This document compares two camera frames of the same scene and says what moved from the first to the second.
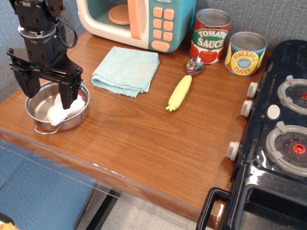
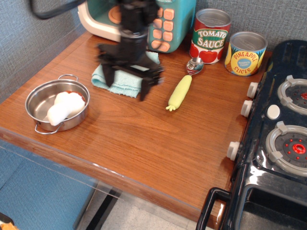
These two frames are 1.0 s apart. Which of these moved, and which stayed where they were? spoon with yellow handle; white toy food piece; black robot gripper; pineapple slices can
Moved: black robot gripper
Stayed: white toy food piece; spoon with yellow handle; pineapple slices can
